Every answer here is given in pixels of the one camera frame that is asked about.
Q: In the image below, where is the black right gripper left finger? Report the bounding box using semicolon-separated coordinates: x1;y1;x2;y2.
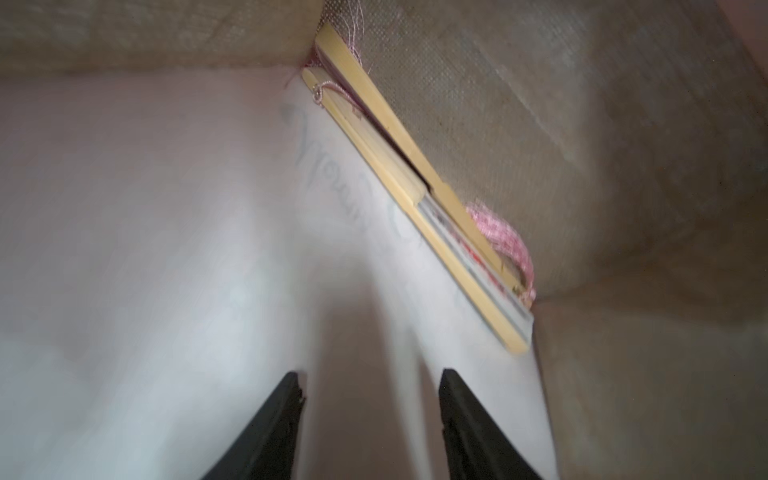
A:
202;371;305;480

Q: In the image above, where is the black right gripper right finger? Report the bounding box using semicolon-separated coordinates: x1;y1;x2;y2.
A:
438;369;539;480

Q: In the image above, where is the bamboo fan white red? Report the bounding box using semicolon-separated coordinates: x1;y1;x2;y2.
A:
302;67;534;353

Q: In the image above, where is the red jute tote bag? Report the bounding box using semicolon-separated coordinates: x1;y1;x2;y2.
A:
1;1;767;479

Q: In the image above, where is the bamboo fan plain edge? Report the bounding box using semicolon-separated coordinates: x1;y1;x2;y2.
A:
313;22;536;307

